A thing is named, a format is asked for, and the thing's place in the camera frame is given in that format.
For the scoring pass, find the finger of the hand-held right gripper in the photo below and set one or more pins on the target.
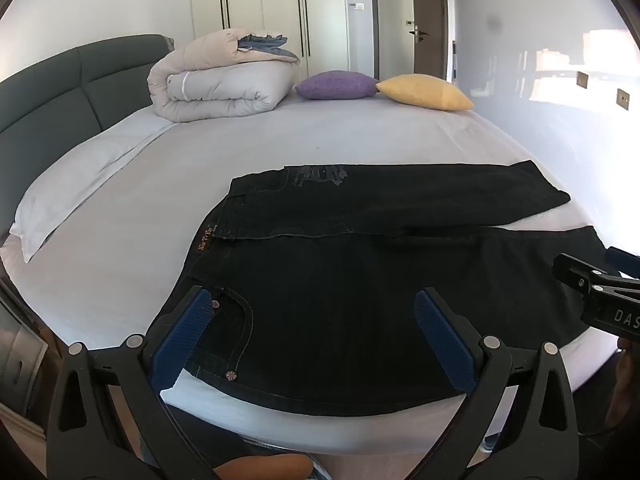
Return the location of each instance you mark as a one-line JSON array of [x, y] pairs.
[[575, 272], [627, 262]]

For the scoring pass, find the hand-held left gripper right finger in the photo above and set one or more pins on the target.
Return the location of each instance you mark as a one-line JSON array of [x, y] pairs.
[[445, 340]]

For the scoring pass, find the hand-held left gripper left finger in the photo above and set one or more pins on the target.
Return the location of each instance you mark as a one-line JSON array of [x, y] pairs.
[[182, 335]]

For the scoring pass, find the black denim pants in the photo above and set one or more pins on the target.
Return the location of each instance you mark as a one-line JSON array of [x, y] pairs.
[[350, 285]]

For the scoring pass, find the person's right hand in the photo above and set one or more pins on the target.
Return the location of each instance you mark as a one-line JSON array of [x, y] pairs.
[[629, 370]]

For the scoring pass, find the white pillow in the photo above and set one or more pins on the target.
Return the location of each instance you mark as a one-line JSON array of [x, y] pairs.
[[65, 185]]

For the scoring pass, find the yellow cushion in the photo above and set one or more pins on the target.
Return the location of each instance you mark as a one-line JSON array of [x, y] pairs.
[[425, 91]]

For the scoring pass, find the folded beige duvet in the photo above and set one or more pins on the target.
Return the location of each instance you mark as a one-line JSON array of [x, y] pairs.
[[225, 85]]

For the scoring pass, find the purple cushion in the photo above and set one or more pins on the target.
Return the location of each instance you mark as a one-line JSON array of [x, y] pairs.
[[335, 85]]

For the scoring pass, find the dark green padded headboard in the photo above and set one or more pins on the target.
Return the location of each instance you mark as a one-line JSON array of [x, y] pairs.
[[60, 85]]

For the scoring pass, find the folded blue cloth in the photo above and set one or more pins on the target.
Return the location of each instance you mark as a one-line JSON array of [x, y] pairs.
[[265, 41]]

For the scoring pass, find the brown wooden door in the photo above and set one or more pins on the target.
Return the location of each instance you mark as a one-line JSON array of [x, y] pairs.
[[430, 0]]

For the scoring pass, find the white wardrobe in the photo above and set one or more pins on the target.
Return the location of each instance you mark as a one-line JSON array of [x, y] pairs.
[[270, 5]]

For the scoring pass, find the bronze wall socket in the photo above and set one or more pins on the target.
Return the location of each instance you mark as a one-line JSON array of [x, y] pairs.
[[582, 80], [623, 98]]

